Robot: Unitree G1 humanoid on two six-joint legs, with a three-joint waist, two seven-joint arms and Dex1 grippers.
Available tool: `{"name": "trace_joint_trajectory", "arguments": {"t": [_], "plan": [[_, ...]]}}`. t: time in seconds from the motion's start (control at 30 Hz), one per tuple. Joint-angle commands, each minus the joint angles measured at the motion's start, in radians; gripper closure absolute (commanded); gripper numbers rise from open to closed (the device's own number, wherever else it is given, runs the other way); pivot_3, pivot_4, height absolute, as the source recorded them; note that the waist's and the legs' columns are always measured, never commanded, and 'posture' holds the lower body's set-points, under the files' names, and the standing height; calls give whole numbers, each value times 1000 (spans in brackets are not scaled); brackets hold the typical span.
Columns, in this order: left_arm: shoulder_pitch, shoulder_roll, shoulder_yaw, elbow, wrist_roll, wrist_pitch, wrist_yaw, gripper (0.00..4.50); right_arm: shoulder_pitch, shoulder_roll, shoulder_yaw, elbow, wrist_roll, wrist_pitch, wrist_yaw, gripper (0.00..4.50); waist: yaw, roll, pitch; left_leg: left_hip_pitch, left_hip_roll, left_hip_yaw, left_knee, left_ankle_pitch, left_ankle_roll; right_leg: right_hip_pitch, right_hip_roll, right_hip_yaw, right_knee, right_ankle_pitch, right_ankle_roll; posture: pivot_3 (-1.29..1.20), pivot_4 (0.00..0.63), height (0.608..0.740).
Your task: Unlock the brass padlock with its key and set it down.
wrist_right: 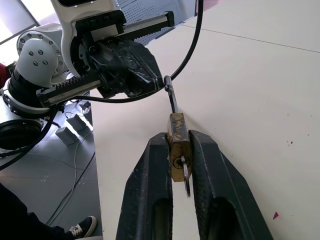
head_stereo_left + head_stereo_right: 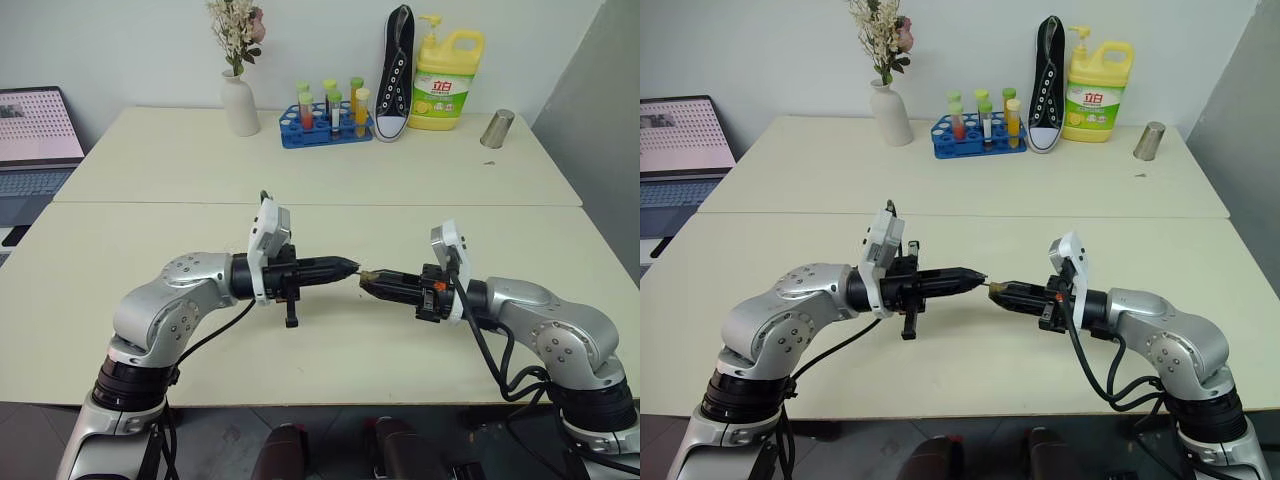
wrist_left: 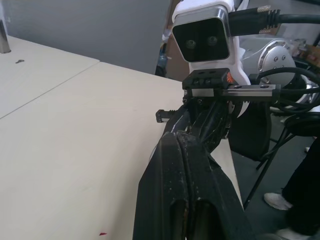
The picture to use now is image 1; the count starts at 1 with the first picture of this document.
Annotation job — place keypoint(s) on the brass padlock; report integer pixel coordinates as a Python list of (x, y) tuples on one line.
[(178, 140)]

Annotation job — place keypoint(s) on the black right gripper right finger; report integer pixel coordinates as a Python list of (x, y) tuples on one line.
[(220, 185)]

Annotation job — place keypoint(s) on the silver padlock key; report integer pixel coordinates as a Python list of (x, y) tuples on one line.
[(186, 178)]

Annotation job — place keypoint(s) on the dark sneaker with white sole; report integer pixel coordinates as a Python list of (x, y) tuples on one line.
[(82, 226)]

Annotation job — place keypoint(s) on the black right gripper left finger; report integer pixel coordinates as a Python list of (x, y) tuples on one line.
[(140, 190)]

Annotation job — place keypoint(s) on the red object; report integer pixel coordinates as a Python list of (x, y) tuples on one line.
[(2, 75)]

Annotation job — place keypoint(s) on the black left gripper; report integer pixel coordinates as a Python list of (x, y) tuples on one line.
[(105, 25)]

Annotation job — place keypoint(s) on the dark trouser leg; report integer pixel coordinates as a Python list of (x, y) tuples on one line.
[(22, 217)]

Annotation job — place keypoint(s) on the grey power adapter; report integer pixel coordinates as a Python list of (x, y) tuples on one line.
[(77, 123), (65, 136)]

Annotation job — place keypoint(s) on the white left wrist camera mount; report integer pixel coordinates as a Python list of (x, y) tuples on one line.
[(67, 15)]

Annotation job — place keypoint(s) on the small pink scrap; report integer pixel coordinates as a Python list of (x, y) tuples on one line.
[(275, 215)]

